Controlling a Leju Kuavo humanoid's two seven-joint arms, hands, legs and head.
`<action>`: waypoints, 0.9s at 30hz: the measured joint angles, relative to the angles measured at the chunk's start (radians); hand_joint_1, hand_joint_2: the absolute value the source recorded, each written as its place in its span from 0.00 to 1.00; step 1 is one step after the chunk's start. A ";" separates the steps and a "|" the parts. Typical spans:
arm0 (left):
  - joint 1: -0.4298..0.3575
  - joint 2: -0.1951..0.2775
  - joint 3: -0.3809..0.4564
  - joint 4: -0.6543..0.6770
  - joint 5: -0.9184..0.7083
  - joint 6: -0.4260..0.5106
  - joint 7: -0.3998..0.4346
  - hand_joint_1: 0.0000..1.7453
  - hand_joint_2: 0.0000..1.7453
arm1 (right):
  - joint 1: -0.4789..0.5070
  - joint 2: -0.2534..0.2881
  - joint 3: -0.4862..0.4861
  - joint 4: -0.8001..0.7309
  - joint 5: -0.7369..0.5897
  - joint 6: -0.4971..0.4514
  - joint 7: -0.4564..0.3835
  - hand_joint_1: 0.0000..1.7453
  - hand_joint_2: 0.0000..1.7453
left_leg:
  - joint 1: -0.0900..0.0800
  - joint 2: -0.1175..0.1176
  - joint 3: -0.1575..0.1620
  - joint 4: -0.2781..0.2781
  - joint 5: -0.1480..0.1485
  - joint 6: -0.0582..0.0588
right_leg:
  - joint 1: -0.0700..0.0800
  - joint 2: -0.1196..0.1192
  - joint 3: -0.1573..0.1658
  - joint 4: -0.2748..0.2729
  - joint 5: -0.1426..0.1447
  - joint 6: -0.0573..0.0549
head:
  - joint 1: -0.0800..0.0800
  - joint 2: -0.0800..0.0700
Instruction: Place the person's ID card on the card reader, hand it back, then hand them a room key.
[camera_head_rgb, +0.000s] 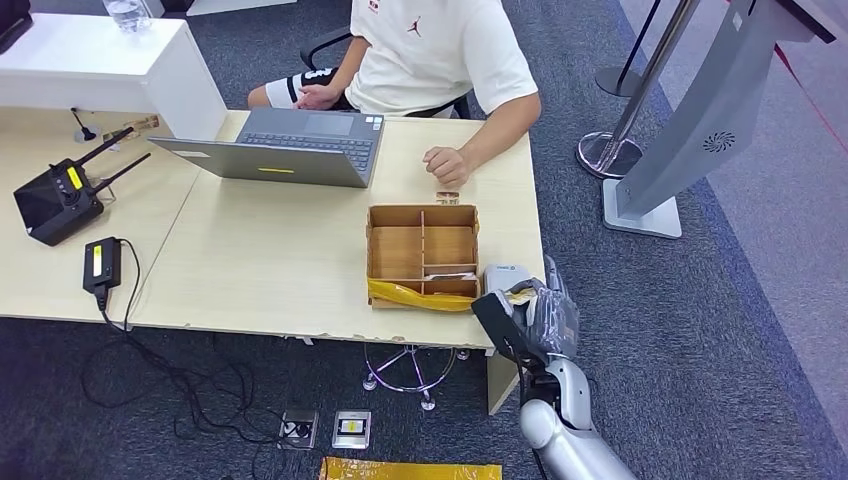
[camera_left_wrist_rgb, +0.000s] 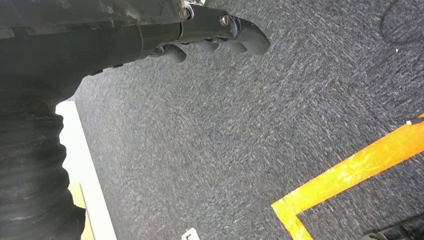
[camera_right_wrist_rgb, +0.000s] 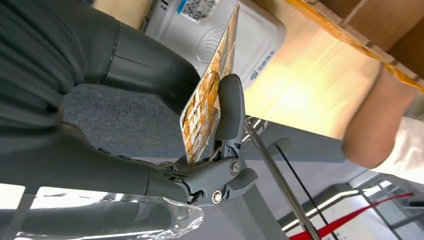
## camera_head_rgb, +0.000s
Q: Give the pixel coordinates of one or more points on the person's left hand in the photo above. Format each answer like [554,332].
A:
[448,167]

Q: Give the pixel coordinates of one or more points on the person's right hand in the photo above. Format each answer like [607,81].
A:
[318,98]

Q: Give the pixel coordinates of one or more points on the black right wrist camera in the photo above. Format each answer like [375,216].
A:
[503,324]

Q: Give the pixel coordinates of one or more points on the small wooden piece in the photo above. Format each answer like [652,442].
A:
[447,197]

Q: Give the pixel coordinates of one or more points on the open metal floor socket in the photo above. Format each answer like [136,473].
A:
[298,430]

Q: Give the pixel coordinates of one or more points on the chrome stanchion post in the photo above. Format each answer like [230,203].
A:
[609,156]

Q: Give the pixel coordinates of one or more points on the yellow floor tape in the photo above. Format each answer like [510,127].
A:
[411,470]

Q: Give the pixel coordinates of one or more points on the closed metal floor socket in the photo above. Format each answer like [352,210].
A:
[351,430]

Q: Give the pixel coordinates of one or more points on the red barrier belt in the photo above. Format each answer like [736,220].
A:
[809,98]

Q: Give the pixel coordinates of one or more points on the grey kiosk stand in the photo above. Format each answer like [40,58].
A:
[696,132]

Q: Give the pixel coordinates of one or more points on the wooden compartment box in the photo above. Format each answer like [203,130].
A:
[396,255]

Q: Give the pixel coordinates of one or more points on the black remote controller with antennas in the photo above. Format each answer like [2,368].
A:
[56,205]

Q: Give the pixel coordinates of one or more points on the white counter block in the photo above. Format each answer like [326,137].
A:
[79,50]

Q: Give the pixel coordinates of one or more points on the room key card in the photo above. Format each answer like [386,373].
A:
[450,276]

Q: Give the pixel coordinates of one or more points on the small black desk microphone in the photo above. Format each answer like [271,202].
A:
[85,134]

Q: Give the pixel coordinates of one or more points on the chrome chair base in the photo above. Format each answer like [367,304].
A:
[428,401]

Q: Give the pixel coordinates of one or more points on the person's left forearm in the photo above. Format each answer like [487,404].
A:
[503,129]

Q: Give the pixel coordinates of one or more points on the white furniture panel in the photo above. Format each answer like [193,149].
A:
[238,4]

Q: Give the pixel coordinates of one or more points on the yellow tape strip on box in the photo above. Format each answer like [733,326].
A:
[411,297]

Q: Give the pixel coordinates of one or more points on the black stanchion post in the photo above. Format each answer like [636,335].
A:
[616,81]

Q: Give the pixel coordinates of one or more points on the white card reader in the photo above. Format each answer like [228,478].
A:
[503,275]

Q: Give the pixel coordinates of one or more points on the person's right forearm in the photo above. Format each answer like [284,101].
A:
[350,66]

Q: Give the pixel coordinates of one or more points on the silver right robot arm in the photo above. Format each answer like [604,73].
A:
[570,437]

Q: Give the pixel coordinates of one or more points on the beige desk with laptop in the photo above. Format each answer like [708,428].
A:
[265,265]

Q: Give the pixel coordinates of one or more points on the person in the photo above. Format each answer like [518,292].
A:
[430,53]

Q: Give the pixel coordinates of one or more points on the clear acrylic holder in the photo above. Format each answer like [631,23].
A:
[142,124]

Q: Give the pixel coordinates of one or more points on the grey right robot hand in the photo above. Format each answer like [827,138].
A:
[553,321]

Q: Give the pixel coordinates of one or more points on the clear water bottle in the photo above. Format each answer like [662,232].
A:
[129,13]

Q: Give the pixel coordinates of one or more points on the black power adapter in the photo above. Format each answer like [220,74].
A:
[101,265]

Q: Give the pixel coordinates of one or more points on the grey laptop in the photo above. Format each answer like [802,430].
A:
[305,129]

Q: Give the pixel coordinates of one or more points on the beige desk with controller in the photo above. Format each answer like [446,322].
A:
[40,278]

